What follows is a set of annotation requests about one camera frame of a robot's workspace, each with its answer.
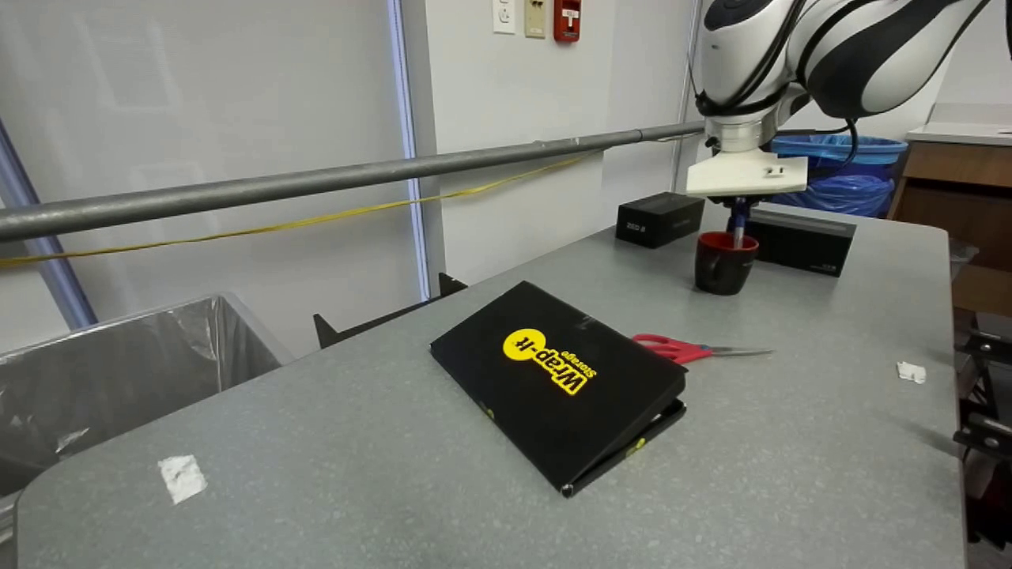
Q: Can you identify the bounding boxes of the yellow cable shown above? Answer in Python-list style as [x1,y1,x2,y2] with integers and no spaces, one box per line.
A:
[0,153,594,273]

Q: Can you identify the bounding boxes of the black folder with yellow logo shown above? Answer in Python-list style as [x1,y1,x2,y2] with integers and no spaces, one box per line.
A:
[427,280,689,500]

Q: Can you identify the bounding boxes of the small black box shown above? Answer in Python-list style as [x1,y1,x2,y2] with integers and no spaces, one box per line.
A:
[615,189,709,253]

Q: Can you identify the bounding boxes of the grey metal rail pipe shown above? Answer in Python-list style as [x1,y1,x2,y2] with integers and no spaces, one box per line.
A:
[0,121,709,248]

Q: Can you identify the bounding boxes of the black mug with red interior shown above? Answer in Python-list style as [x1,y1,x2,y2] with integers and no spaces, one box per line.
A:
[694,230,762,298]

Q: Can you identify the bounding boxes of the wooden desk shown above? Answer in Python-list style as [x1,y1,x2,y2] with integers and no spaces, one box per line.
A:
[890,101,1012,321]

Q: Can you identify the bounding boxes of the red fire alarm pull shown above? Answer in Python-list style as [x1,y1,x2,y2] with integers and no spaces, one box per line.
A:
[550,0,586,49]

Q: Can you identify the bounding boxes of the grey bin with clear bag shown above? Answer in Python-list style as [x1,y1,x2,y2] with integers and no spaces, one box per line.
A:
[0,294,286,549]

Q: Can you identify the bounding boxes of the long black box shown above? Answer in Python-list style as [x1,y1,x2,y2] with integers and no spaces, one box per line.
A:
[749,206,857,282]

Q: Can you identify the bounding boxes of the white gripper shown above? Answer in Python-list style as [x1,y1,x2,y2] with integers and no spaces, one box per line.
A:
[684,150,814,242]

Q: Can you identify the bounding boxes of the beige wall plate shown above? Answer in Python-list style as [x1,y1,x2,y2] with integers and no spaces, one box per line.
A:
[522,0,550,41]

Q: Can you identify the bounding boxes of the blue plastic bin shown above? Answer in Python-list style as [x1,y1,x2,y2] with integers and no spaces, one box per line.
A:
[735,130,911,221]

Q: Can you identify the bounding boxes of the blue vertical wall strip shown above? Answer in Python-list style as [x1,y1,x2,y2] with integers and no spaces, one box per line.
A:
[382,0,437,305]

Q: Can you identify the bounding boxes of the white paper tag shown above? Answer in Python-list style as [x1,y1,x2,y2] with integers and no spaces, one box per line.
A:
[154,453,212,507]

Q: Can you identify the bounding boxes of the white light switch plate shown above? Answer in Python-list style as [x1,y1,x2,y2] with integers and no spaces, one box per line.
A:
[490,0,522,39]

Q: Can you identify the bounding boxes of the black equipment at table edge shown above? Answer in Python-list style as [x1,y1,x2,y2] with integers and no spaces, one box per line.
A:
[948,248,1012,549]

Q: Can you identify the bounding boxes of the red handled scissors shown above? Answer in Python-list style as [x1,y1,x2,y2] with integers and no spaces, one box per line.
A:
[629,332,774,371]

